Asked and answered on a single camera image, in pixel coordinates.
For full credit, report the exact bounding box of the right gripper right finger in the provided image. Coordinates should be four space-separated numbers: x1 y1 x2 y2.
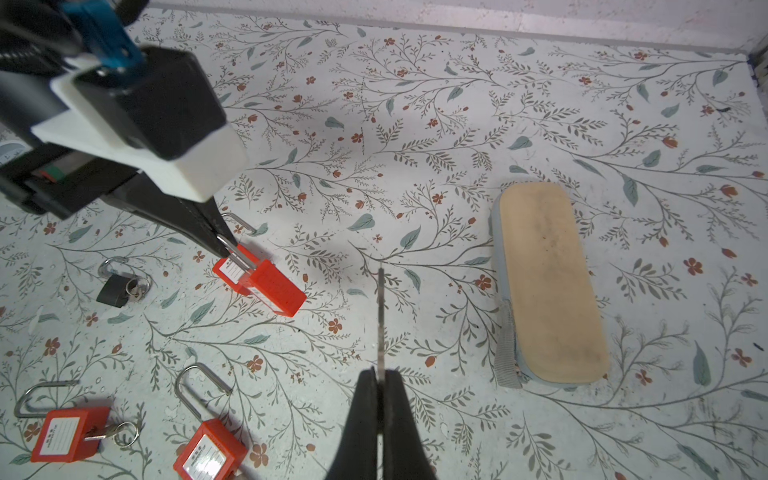
382 370 436 480

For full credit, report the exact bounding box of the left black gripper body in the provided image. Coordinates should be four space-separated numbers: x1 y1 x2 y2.
1 89 156 219

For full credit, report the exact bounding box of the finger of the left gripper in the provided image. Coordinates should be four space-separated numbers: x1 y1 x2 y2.
101 173 236 258

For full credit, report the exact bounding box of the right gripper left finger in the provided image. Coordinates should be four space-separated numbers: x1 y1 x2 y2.
326 368 379 480

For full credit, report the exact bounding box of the red padlock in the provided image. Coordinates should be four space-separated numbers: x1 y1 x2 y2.
14 379 141 463
173 363 248 480
212 234 307 318

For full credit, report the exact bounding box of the silver key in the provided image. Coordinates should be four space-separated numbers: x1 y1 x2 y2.
376 266 387 421

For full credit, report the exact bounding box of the small black padlock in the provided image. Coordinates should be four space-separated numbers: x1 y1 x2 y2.
96 257 153 308

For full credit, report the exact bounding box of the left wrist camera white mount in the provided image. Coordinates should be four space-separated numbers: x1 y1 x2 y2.
29 0 250 204

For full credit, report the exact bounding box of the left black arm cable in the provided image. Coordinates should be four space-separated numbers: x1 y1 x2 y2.
0 0 151 76

